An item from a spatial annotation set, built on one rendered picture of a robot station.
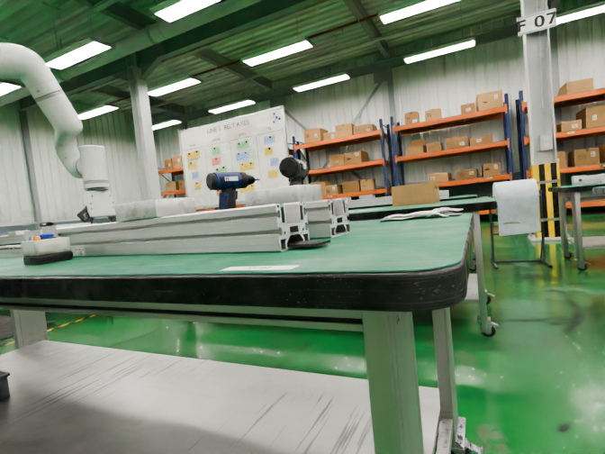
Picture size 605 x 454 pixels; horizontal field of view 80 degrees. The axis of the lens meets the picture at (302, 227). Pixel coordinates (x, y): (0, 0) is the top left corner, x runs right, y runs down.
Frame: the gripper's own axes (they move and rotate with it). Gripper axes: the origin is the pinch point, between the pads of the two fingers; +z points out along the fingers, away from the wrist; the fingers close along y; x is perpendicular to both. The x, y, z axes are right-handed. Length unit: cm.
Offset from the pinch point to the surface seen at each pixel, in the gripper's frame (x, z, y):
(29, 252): 31.8, 2.9, 36.1
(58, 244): 35.4, 1.8, 30.8
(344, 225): 99, 4, -2
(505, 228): 112, 43, -351
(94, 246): 39.3, 3.4, 24.1
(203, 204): -205, -16, -240
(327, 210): 99, 0, 5
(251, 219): 94, 0, 24
